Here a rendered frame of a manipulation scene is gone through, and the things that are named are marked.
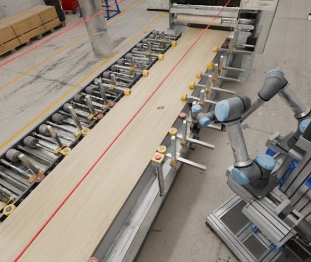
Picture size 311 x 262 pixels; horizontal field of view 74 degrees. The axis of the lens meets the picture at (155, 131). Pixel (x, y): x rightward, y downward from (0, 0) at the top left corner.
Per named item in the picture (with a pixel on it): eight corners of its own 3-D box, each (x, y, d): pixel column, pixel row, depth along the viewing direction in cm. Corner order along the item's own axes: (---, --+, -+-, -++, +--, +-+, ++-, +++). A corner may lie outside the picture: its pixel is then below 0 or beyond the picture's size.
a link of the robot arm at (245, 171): (265, 180, 127) (243, 94, 120) (244, 189, 124) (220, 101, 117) (251, 175, 139) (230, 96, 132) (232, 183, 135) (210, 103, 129)
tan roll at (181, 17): (253, 26, 341) (255, 18, 333) (252, 29, 334) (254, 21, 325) (174, 19, 394) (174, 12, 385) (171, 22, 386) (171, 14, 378)
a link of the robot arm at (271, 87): (284, 92, 134) (238, 131, 174) (286, 83, 141) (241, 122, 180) (269, 82, 135) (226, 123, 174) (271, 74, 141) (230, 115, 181)
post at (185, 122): (186, 154, 215) (187, 120, 180) (184, 156, 213) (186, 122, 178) (183, 153, 216) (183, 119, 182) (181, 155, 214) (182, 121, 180)
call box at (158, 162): (165, 161, 148) (164, 155, 143) (161, 169, 144) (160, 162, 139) (156, 158, 151) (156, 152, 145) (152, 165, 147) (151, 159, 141)
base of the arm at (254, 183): (272, 180, 143) (278, 172, 136) (258, 192, 138) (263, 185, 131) (254, 166, 152) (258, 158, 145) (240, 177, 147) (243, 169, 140)
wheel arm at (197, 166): (206, 169, 180) (206, 166, 177) (204, 172, 178) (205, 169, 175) (161, 153, 196) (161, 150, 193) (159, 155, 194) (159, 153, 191)
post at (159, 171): (165, 192, 180) (162, 161, 148) (163, 196, 177) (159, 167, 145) (161, 190, 182) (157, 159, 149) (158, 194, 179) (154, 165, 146)
